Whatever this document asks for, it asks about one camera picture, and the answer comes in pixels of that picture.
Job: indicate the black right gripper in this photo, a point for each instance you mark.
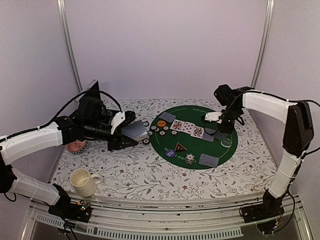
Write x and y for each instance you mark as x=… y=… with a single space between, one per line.
x=229 y=128

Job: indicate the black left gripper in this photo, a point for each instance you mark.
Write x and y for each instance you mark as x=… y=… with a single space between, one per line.
x=118 y=139

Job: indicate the blue playing card deck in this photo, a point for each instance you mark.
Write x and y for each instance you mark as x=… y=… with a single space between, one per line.
x=136 y=131

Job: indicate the face-down board card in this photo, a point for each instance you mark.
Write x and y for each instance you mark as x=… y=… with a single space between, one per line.
x=220 y=136
x=207 y=137

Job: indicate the white dealer button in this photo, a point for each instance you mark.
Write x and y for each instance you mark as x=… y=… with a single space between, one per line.
x=226 y=142

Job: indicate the king of hearts card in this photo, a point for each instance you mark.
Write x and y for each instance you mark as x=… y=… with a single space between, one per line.
x=198 y=132

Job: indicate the eight of diamonds card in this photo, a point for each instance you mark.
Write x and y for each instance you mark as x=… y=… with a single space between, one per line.
x=188 y=127

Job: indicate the orange big blind button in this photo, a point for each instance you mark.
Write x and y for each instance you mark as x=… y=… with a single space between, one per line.
x=161 y=123

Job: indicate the dealt blue card pile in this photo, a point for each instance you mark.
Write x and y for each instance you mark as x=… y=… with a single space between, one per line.
x=208 y=160

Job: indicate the queen of spades card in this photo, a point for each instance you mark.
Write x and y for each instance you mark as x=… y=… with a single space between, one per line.
x=177 y=125

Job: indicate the blue small blind button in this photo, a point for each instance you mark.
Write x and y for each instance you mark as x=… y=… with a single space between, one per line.
x=170 y=153

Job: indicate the poker chip stack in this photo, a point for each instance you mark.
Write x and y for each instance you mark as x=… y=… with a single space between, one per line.
x=190 y=158

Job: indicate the black triangular marker tag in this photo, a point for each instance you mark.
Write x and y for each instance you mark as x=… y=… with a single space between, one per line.
x=180 y=148

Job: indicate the single blue playing card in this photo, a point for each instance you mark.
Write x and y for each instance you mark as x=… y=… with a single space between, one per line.
x=168 y=117

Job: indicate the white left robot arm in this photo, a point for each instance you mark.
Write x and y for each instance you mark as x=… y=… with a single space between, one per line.
x=90 y=122

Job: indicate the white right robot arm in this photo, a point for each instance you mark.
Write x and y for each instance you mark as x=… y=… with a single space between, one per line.
x=294 y=114

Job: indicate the aluminium poker chip case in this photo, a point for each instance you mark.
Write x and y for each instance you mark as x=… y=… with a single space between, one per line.
x=93 y=87

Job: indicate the round green poker mat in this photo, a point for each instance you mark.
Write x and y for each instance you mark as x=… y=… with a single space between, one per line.
x=196 y=146

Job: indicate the cream ceramic mug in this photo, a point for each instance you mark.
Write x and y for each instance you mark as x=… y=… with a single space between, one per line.
x=84 y=183

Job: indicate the floral white table mat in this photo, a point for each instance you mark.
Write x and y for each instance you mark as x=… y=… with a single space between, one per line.
x=139 y=173

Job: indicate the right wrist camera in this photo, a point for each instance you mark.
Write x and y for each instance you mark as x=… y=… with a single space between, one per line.
x=212 y=117

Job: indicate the aluminium front rail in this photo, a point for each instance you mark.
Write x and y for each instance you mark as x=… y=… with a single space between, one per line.
x=201 y=219

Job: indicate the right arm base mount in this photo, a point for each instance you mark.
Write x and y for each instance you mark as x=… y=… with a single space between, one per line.
x=270 y=208

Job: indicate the right aluminium frame post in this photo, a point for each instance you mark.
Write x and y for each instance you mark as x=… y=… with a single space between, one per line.
x=267 y=24

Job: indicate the aluminium frame post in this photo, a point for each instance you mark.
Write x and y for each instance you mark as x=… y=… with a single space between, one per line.
x=267 y=24
x=62 y=13

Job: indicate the left aluminium frame post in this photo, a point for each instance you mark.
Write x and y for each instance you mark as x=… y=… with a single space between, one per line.
x=62 y=13

